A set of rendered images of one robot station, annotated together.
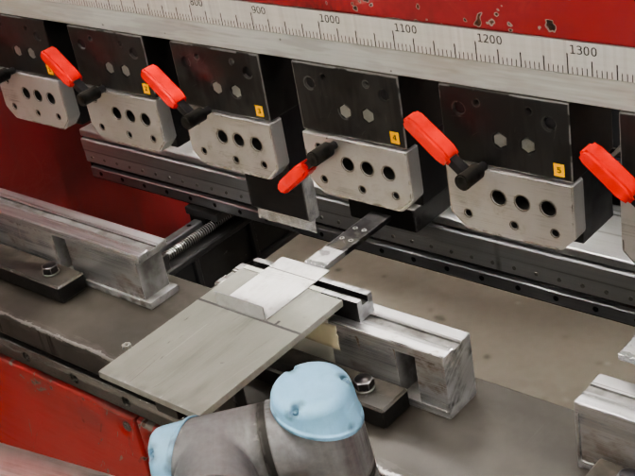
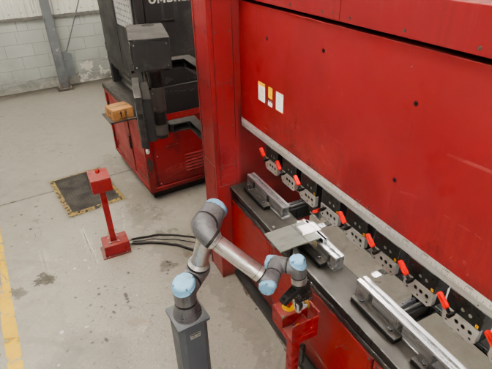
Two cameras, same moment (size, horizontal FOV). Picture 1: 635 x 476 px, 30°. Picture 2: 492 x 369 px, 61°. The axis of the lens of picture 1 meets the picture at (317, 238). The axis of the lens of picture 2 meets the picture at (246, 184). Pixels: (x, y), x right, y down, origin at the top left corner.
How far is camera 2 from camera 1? 94 cm
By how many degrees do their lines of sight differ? 16
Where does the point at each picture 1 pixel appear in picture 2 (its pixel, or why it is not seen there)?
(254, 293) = (302, 228)
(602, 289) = not seen: hidden behind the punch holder
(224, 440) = (279, 262)
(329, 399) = (299, 262)
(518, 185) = (356, 233)
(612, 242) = not seen: hidden behind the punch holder
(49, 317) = (259, 213)
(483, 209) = (348, 234)
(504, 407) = (346, 274)
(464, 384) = (340, 266)
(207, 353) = (287, 238)
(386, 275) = not seen: hidden behind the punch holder
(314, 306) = (313, 236)
